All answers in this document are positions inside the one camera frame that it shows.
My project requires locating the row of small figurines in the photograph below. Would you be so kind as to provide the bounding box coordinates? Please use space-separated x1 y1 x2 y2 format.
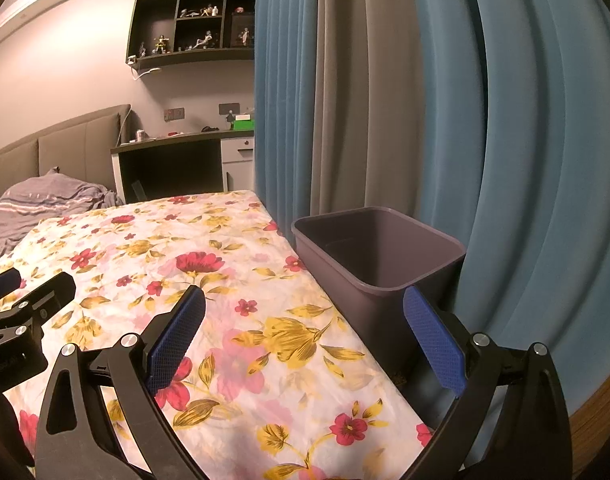
137 4 256 56

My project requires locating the padded bed headboard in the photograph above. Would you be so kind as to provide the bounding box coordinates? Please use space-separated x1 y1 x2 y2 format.
0 104 132 201

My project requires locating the dark desk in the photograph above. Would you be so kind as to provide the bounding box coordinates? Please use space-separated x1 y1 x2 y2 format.
110 130 257 205

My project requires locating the blue curtain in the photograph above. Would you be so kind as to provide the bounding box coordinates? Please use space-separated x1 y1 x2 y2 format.
407 0 610 411
254 0 327 226

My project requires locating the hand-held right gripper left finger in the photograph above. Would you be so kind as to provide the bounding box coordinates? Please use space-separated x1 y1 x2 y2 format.
35 284 208 480

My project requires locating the grey striped blanket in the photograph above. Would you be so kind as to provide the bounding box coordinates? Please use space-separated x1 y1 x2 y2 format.
0 167 124 266

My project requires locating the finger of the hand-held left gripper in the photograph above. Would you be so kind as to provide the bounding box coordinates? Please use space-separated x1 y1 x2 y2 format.
0 271 77 357
0 267 24 307

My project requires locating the white drawer cabinet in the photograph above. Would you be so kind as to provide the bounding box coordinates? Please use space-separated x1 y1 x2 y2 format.
220 137 257 192

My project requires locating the grey curtain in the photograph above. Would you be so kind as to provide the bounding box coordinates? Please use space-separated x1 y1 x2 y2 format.
312 0 427 217

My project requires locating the dark wall shelf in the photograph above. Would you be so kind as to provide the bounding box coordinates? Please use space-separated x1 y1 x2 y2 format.
126 0 258 67

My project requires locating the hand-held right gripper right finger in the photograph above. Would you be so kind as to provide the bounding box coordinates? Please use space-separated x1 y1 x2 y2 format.
402 285 573 480

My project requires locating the floral tablecloth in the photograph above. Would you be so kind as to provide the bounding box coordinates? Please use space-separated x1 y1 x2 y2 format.
0 189 436 480

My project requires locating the grey plastic bin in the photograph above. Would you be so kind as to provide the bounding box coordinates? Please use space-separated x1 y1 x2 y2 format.
291 206 468 381

